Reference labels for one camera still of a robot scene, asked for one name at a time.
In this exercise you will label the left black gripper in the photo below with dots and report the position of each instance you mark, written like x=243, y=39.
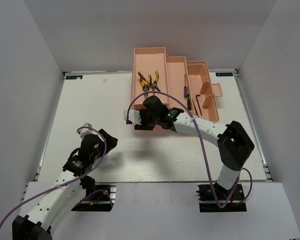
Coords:
x=111, y=141

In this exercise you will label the left blue table label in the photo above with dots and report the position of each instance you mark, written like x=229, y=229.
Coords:
x=73, y=77

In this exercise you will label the yellow needle-nose pliers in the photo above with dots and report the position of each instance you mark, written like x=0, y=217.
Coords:
x=145, y=83

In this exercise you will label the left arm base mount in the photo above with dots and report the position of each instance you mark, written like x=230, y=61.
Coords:
x=98, y=198

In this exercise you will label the long brown hex key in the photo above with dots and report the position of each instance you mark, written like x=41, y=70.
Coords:
x=198, y=103

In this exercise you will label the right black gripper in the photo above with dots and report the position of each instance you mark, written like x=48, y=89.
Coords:
x=143, y=126

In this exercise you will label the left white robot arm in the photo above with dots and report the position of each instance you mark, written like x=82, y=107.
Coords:
x=71, y=187

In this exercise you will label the right blue table label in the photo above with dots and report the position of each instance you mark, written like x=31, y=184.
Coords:
x=224, y=74

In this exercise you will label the black green screwdriver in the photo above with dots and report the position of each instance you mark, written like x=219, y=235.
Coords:
x=188, y=100

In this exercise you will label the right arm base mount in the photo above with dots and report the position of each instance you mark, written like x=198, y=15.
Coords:
x=207, y=203

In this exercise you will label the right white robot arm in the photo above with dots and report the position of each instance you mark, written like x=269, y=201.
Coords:
x=233, y=143

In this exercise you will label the yellow side cutter pliers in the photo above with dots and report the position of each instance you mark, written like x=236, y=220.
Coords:
x=154, y=84

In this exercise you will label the blue handled screwdriver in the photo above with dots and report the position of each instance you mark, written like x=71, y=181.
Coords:
x=185, y=88

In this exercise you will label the blue table label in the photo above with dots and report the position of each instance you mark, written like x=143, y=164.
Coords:
x=73, y=77
x=224, y=74

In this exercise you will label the pink plastic toolbox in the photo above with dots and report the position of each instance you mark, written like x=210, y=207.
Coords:
x=171, y=71

